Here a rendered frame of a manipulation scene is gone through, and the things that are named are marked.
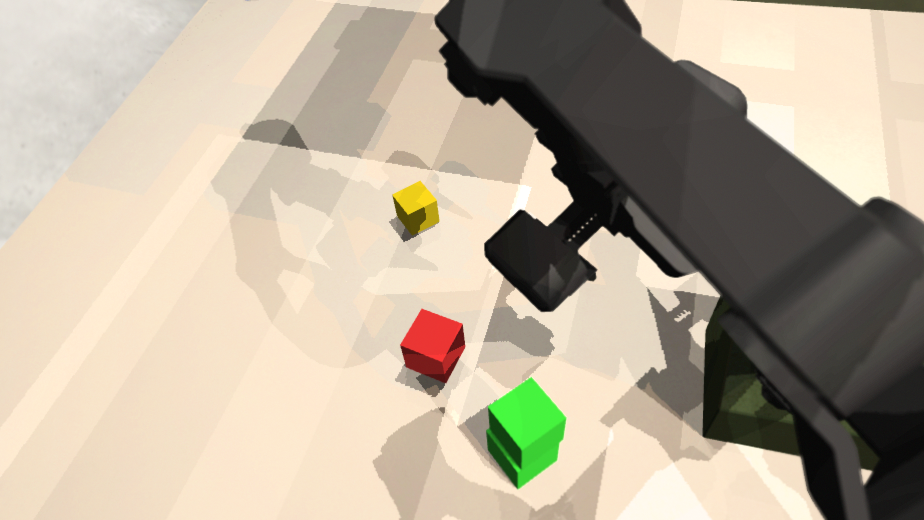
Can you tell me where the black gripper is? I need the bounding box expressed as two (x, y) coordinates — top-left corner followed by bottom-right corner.
(484, 59), (749, 312)

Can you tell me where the red block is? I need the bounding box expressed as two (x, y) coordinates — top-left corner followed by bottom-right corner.
(400, 309), (465, 383)

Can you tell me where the green block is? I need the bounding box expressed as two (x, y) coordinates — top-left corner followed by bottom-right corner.
(488, 377), (566, 470)
(486, 428), (559, 490)

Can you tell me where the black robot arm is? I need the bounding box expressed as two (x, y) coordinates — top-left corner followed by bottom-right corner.
(435, 0), (924, 520)

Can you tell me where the yellow cube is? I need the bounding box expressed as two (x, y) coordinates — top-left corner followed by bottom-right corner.
(392, 181), (440, 236)

